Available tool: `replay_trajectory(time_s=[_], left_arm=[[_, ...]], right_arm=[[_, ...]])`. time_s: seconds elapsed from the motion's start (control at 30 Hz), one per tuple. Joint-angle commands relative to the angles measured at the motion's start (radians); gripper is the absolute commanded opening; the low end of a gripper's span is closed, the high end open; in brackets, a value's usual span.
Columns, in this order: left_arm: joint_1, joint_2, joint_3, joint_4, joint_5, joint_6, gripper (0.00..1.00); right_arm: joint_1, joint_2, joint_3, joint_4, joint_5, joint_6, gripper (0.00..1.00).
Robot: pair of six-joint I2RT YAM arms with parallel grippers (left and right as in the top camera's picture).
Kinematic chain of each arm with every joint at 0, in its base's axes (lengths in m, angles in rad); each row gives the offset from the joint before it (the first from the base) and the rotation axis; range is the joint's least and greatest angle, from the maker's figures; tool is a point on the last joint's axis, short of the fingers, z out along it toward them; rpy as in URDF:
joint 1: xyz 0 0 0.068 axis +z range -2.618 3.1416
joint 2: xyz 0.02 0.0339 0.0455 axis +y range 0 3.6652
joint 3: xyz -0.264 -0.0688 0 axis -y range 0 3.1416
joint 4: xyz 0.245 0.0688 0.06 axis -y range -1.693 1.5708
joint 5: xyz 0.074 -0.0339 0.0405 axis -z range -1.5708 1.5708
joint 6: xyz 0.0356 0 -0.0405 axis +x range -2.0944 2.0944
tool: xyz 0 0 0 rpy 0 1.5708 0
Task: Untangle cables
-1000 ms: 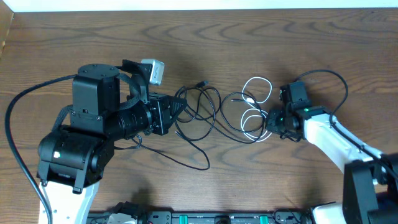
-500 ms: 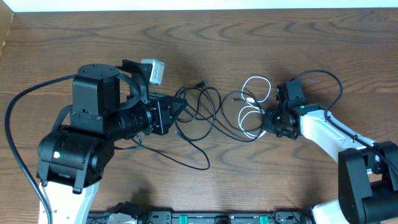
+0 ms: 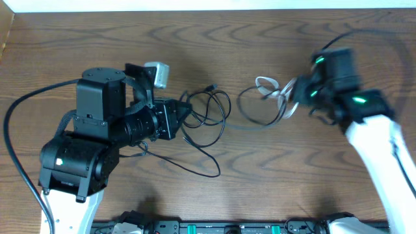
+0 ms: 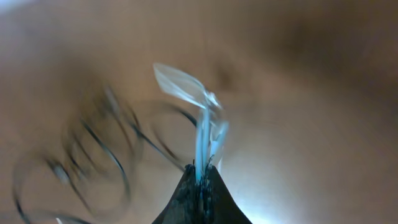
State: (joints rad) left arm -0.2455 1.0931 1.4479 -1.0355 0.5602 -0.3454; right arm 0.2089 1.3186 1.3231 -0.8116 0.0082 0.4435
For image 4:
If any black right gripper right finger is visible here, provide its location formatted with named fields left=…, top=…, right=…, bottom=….
left=202, top=164, right=251, bottom=224

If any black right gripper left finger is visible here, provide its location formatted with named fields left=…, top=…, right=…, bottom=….
left=152, top=164, right=200, bottom=224

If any white USB cable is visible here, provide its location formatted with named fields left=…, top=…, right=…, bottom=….
left=152, top=62, right=230, bottom=183

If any black USB cable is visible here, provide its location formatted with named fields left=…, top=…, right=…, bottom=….
left=12, top=86, right=200, bottom=224

